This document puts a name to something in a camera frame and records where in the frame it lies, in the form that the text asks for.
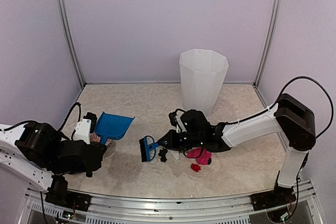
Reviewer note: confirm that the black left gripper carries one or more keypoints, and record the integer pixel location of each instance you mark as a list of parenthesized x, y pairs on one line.
[(99, 147)]

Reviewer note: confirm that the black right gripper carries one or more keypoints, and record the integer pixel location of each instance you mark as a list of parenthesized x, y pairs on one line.
[(171, 144)]

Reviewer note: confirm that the blue dustpan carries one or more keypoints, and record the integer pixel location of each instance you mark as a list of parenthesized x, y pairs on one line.
[(111, 126)]

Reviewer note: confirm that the blue hand brush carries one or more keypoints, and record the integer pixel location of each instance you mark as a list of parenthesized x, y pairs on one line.
[(148, 147)]

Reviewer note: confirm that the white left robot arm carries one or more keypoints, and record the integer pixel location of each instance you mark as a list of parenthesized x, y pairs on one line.
[(37, 152)]

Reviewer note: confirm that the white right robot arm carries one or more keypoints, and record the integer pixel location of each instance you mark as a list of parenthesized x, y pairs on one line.
[(245, 169)]

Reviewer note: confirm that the red white patterned bowl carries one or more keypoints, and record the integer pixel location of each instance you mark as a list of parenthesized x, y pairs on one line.
[(96, 140)]

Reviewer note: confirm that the white crumpled paper scrap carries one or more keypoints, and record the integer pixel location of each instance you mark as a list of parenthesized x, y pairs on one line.
[(176, 155)]

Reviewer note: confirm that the small red paper ball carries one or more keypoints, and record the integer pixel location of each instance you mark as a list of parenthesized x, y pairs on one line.
[(195, 167)]

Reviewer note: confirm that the small black paper scrap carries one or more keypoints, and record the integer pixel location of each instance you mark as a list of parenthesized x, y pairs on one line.
[(162, 154)]

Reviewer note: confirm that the white translucent plastic bin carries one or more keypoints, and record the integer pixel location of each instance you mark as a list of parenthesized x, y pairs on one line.
[(202, 74)]

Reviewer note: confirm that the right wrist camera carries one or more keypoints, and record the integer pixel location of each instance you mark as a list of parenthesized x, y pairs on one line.
[(175, 120)]

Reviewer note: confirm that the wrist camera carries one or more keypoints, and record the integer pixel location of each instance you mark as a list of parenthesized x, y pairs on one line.
[(84, 128), (175, 120)]

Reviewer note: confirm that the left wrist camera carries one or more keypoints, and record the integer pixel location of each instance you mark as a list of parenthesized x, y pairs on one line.
[(84, 128)]

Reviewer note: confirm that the aluminium front rail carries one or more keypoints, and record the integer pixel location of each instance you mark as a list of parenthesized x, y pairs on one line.
[(227, 209)]

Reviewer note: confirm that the aluminium corner post left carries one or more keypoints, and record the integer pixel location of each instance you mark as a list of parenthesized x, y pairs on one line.
[(70, 43)]

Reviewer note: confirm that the aluminium corner post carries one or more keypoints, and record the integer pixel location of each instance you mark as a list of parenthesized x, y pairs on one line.
[(268, 42), (70, 43)]

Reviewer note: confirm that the aluminium corner post right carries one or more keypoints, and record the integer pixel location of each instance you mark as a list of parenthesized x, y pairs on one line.
[(268, 42)]

